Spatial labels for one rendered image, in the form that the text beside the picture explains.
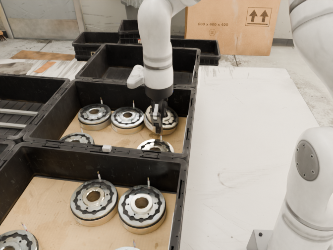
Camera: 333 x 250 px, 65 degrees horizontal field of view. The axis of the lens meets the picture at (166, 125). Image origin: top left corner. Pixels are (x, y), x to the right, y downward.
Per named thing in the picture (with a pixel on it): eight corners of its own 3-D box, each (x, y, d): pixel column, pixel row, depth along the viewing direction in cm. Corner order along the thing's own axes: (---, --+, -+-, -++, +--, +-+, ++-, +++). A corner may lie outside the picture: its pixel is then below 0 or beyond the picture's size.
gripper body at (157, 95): (170, 89, 64) (170, 119, 70) (175, 72, 70) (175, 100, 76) (140, 87, 65) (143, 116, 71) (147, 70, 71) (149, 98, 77)
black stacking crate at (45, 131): (193, 119, 88) (195, 89, 81) (185, 191, 65) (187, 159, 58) (80, 108, 92) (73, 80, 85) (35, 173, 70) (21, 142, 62)
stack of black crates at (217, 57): (211, 90, 227) (217, 39, 199) (213, 111, 204) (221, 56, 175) (165, 88, 230) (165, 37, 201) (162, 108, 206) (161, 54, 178)
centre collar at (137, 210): (155, 196, 58) (155, 195, 58) (149, 216, 54) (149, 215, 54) (134, 192, 59) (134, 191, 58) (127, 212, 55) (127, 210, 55)
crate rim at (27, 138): (195, 94, 82) (196, 88, 80) (188, 166, 59) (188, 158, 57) (74, 85, 86) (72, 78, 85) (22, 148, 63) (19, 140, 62)
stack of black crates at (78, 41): (128, 66, 263) (125, 32, 241) (122, 81, 239) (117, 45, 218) (89, 65, 265) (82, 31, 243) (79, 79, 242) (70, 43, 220)
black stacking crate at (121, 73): (197, 75, 111) (200, 49, 104) (193, 118, 88) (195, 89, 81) (107, 69, 115) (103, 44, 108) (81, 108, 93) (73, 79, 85)
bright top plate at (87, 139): (98, 135, 75) (98, 133, 74) (85, 161, 67) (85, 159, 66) (65, 132, 75) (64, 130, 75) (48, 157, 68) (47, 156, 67)
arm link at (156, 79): (135, 71, 72) (132, 49, 68) (175, 73, 71) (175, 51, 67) (125, 89, 65) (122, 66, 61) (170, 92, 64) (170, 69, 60)
